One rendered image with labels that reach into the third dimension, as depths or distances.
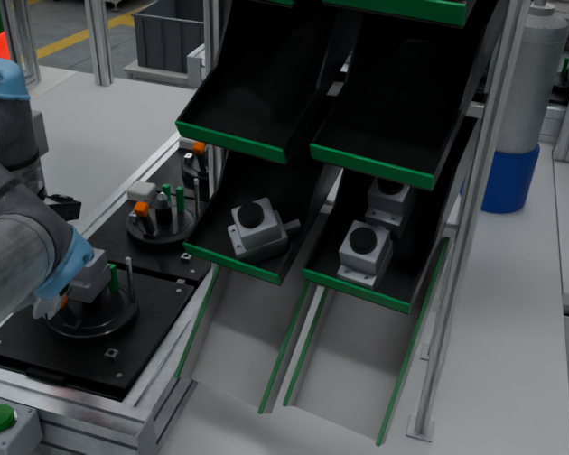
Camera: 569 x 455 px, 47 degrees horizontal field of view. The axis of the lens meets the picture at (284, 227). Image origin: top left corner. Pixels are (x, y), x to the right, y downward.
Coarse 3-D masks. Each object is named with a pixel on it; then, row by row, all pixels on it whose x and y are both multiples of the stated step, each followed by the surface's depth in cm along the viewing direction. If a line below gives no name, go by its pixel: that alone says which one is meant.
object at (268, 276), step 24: (312, 120) 90; (240, 168) 87; (264, 168) 87; (288, 168) 86; (312, 168) 85; (336, 168) 83; (216, 192) 83; (240, 192) 85; (264, 192) 84; (288, 192) 84; (312, 192) 83; (216, 216) 83; (288, 216) 82; (312, 216) 80; (192, 240) 81; (216, 240) 81; (240, 264) 76; (264, 264) 78; (288, 264) 77
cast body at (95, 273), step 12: (96, 252) 98; (96, 264) 96; (108, 264) 101; (84, 276) 96; (96, 276) 97; (108, 276) 101; (72, 288) 96; (84, 288) 96; (96, 288) 98; (84, 300) 97
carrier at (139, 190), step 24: (144, 192) 131; (168, 192) 124; (120, 216) 127; (168, 216) 121; (192, 216) 125; (96, 240) 120; (120, 240) 120; (144, 240) 117; (168, 240) 117; (120, 264) 115; (144, 264) 115; (168, 264) 115; (192, 264) 115
